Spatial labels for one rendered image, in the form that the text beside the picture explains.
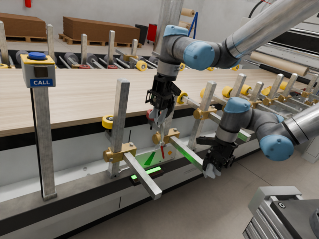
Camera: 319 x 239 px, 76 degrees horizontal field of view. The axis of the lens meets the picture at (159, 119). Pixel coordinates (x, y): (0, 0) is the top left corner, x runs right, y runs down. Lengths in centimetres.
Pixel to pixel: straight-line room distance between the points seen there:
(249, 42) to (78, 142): 83
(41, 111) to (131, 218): 122
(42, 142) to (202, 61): 54
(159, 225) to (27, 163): 105
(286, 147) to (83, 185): 75
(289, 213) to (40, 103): 70
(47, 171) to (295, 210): 74
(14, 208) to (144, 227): 99
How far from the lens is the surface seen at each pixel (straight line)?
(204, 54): 58
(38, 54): 64
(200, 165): 90
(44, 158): 78
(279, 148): 63
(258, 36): 62
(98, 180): 96
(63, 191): 93
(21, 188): 109
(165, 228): 172
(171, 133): 102
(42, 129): 72
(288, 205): 63
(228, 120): 73
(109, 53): 191
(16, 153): 103
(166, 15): 495
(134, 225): 168
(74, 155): 110
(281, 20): 60
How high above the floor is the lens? 139
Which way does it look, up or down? 28 degrees down
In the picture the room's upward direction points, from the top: 12 degrees clockwise
